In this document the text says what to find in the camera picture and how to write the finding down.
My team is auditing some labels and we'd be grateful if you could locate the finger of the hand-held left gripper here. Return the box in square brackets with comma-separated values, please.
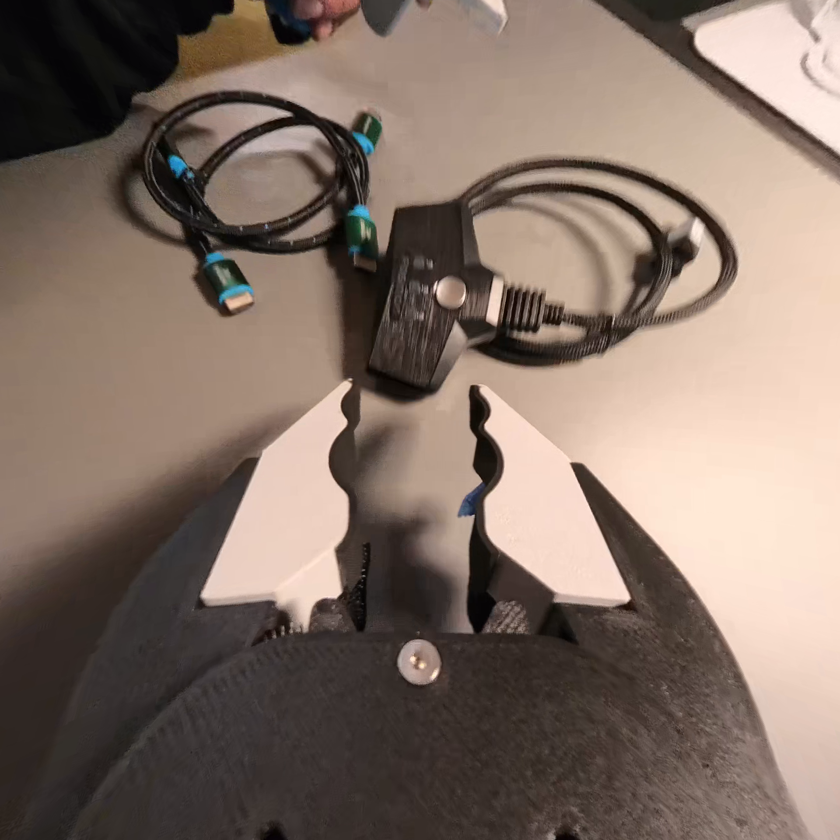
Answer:
[363, 0, 422, 38]
[430, 0, 511, 38]

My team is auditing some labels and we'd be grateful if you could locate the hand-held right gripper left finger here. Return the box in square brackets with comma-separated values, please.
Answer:
[199, 378, 371, 634]

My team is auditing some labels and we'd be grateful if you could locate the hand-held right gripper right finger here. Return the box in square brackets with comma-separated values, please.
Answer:
[467, 385, 632, 636]

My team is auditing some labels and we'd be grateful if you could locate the black hdmi switch box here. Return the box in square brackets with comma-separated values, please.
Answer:
[367, 157, 739, 393]

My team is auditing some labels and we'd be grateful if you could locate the person's left forearm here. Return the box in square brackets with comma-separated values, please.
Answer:
[0, 0, 236, 163]

